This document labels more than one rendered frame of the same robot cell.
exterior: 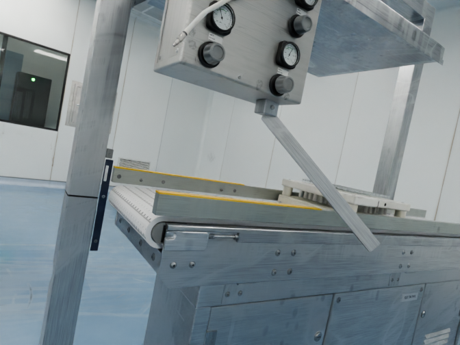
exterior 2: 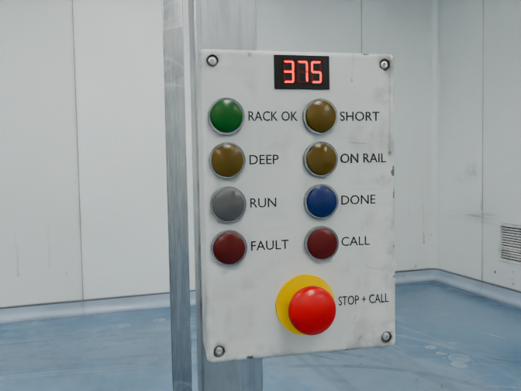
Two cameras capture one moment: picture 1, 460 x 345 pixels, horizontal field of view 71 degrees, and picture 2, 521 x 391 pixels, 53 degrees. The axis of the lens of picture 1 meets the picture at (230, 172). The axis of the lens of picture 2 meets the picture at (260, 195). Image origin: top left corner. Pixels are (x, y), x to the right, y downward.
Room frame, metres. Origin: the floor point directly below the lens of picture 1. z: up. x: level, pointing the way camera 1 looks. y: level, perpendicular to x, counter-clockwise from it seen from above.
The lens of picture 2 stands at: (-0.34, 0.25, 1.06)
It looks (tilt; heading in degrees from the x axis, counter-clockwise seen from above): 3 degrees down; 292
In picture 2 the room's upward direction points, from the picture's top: 1 degrees counter-clockwise
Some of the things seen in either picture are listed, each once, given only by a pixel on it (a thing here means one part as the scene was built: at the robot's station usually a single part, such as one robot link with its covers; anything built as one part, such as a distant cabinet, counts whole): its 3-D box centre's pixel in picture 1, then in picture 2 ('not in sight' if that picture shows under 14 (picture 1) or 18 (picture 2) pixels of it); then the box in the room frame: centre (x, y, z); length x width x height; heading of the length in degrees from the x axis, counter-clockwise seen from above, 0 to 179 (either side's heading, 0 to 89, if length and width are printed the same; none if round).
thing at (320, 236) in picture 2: not in sight; (322, 243); (-0.23, -0.18, 0.99); 0.03 x 0.01 x 0.03; 33
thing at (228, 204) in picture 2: not in sight; (228, 204); (-0.16, -0.14, 1.03); 0.03 x 0.01 x 0.03; 33
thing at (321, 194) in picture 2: not in sight; (322, 201); (-0.23, -0.18, 1.03); 0.03 x 0.01 x 0.03; 33
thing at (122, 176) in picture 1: (322, 200); not in sight; (1.05, -0.31, 0.91); 1.32 x 0.02 x 0.03; 123
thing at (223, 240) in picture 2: not in sight; (229, 248); (-0.16, -0.14, 0.99); 0.03 x 0.01 x 0.03; 33
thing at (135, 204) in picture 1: (356, 226); not in sight; (0.94, -0.39, 0.86); 1.35 x 0.25 x 0.05; 123
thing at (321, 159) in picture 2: not in sight; (321, 159); (-0.23, -0.18, 1.07); 0.03 x 0.01 x 0.03; 33
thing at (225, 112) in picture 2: not in sight; (226, 115); (-0.16, -0.14, 1.10); 0.03 x 0.01 x 0.03; 33
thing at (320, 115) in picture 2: not in sight; (320, 115); (-0.23, -0.18, 1.10); 0.03 x 0.01 x 0.03; 33
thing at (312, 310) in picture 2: not in sight; (307, 306); (-0.22, -0.17, 0.94); 0.04 x 0.04 x 0.04; 33
